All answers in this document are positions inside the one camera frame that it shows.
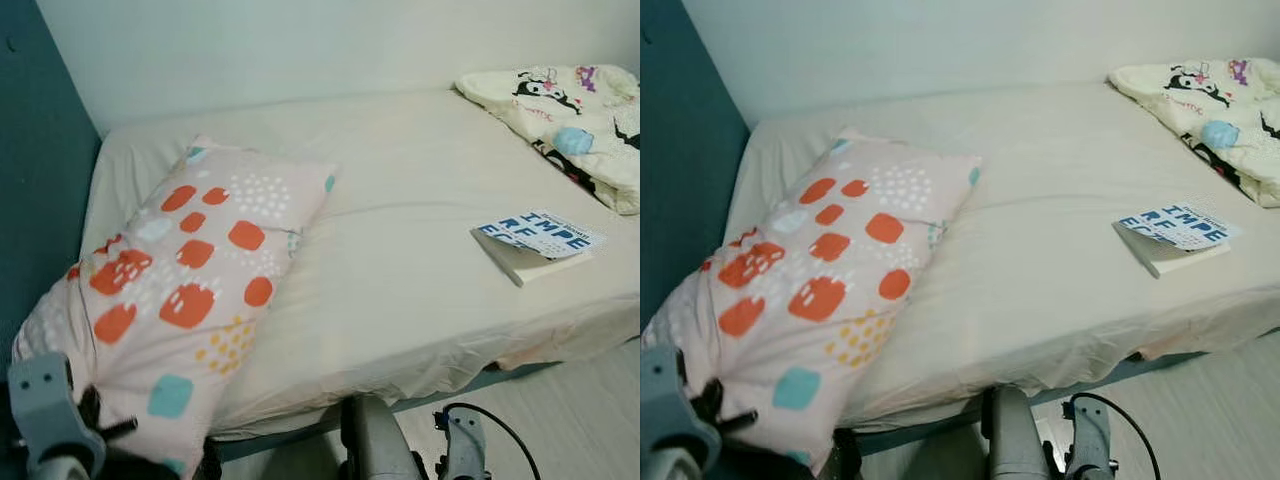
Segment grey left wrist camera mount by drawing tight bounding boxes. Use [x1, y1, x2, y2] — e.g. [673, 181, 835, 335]
[640, 345, 723, 480]
[7, 352, 107, 479]

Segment pink orange-spotted pillow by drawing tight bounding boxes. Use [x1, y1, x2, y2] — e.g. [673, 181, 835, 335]
[642, 128, 983, 476]
[10, 135, 337, 479]

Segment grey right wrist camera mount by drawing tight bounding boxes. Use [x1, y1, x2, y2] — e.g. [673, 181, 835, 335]
[1065, 398, 1116, 480]
[437, 408, 491, 480]

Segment white book blue letters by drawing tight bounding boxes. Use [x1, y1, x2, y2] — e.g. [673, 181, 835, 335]
[470, 209, 607, 289]
[1112, 203, 1243, 280]

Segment blue upholstered headboard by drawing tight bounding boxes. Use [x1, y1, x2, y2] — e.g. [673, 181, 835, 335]
[0, 0, 103, 361]
[640, 0, 751, 331]

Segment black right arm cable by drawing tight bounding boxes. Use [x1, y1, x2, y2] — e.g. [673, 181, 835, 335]
[1060, 392, 1163, 480]
[433, 402, 542, 480]

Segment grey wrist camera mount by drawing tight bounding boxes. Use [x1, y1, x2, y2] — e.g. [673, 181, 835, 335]
[640, 345, 723, 480]
[7, 352, 107, 479]
[437, 408, 491, 480]
[1065, 398, 1116, 480]

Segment blue bed frame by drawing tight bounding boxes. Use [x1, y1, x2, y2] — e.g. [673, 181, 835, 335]
[212, 360, 563, 465]
[850, 348, 1211, 456]

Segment cream cartoon print blanket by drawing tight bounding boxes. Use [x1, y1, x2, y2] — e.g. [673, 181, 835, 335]
[1108, 58, 1280, 209]
[454, 64, 641, 217]

